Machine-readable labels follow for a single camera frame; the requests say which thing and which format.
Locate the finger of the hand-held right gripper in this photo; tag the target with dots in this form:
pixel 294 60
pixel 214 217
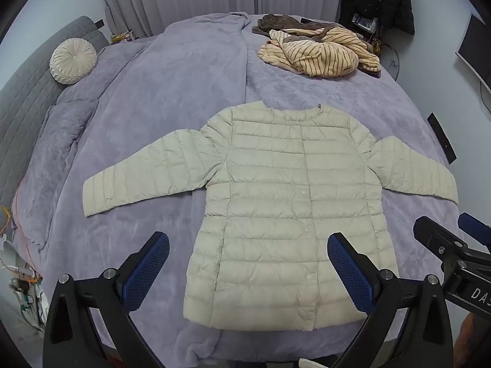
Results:
pixel 437 237
pixel 475 228

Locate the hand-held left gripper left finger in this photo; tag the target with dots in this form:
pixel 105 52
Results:
pixel 147 266

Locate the beige quilted puffer jacket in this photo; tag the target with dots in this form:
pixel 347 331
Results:
pixel 276 207

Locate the dark computer monitor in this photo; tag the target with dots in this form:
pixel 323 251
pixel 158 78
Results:
pixel 475 42

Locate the purple fleece blanket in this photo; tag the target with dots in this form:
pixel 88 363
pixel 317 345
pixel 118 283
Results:
pixel 161 99

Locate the person's right forearm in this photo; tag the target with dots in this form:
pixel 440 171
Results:
pixel 475 341

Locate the cream striped fleece garment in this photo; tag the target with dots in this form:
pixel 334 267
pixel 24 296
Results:
pixel 322 55

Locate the small colourful boxes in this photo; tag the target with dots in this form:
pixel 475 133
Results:
pixel 122 36

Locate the purple pillow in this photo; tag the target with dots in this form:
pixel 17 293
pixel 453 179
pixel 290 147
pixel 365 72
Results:
pixel 63 134

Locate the brown fleece garment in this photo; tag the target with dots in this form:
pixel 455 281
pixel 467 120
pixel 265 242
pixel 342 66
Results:
pixel 282 23

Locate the black wall socket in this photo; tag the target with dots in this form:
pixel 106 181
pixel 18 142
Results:
pixel 99 23

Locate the grey quilted headboard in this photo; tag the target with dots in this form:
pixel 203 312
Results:
pixel 27 96

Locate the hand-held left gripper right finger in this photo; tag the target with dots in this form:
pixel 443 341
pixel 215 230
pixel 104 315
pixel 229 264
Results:
pixel 349 268

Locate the round cream pleated cushion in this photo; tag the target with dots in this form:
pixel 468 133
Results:
pixel 73 60

